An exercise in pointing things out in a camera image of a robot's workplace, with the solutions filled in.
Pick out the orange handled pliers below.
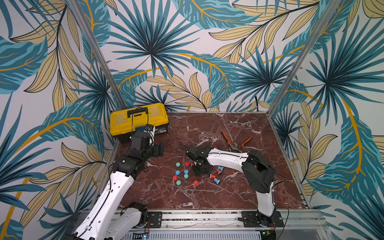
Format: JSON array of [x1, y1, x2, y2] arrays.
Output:
[[221, 131, 253, 153]]

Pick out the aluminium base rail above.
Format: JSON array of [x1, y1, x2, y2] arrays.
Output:
[[68, 209, 331, 240]]

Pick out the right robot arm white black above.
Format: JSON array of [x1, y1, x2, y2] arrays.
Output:
[[186, 147, 284, 228]]

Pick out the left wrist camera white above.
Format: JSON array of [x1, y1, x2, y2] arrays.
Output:
[[144, 124, 156, 145]]

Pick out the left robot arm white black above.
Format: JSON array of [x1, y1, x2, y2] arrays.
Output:
[[72, 125, 164, 240]]

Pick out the yellow black toolbox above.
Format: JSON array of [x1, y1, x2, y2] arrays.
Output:
[[110, 103, 169, 144]]

